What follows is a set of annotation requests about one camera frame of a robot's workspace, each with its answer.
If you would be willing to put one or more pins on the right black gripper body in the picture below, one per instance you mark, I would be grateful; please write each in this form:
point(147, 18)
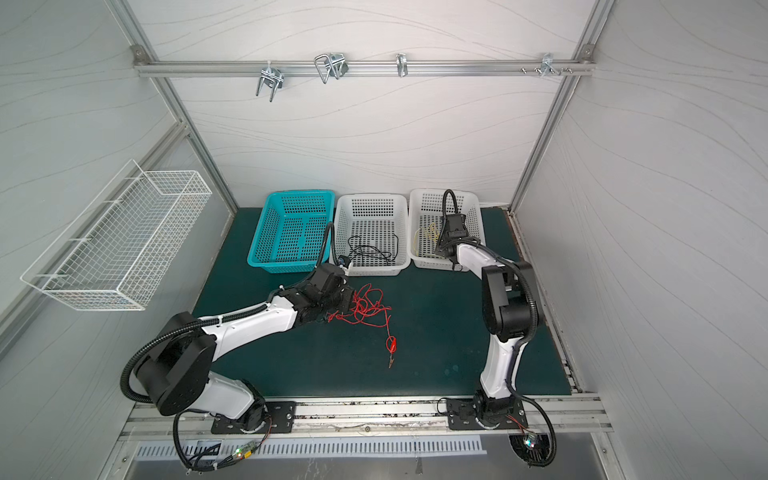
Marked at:
point(452, 226)

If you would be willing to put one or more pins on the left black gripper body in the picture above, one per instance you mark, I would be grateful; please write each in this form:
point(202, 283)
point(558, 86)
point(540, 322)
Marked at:
point(341, 300)

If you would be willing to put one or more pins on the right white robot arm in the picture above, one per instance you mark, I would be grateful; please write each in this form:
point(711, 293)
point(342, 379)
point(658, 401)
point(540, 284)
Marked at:
point(510, 309)

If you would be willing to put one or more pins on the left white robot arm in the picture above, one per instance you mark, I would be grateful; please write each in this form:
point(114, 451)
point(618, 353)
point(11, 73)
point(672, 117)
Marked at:
point(174, 372)

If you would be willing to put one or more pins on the white perforated basket right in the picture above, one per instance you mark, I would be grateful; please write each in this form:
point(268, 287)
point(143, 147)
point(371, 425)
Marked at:
point(425, 223)

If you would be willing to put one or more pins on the white perforated basket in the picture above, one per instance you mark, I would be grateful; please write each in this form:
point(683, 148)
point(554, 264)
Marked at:
point(425, 223)
point(372, 231)

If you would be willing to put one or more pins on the white perforated basket middle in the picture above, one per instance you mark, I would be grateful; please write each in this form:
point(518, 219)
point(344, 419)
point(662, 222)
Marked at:
point(372, 231)

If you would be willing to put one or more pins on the teal perforated plastic basket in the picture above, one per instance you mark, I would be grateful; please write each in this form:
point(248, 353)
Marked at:
point(289, 233)

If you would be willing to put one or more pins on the metal clamp right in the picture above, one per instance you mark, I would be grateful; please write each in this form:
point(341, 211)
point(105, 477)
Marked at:
point(547, 67)

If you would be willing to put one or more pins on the metal U-bolt clamp middle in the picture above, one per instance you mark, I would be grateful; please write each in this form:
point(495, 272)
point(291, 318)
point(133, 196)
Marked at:
point(331, 65)

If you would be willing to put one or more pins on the metal u-bolt clamp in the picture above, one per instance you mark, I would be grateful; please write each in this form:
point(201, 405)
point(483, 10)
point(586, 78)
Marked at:
point(271, 80)
point(331, 65)

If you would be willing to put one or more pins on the metal U-bolt clamp left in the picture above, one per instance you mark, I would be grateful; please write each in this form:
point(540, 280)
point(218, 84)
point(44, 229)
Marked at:
point(271, 80)

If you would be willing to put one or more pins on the small metal bracket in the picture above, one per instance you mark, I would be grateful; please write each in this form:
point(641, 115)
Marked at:
point(401, 65)

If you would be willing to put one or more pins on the white slotted cable duct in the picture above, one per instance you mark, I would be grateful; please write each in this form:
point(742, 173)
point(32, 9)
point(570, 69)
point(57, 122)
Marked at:
point(327, 447)

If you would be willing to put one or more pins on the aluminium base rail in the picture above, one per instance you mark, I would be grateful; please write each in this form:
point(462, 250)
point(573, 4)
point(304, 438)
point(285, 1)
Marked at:
point(373, 416)

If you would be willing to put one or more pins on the white wire wall basket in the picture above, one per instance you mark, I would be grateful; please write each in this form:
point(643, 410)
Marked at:
point(115, 253)

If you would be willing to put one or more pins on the horizontal aluminium rail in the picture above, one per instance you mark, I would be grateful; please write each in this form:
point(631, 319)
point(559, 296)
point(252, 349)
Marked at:
point(357, 68)

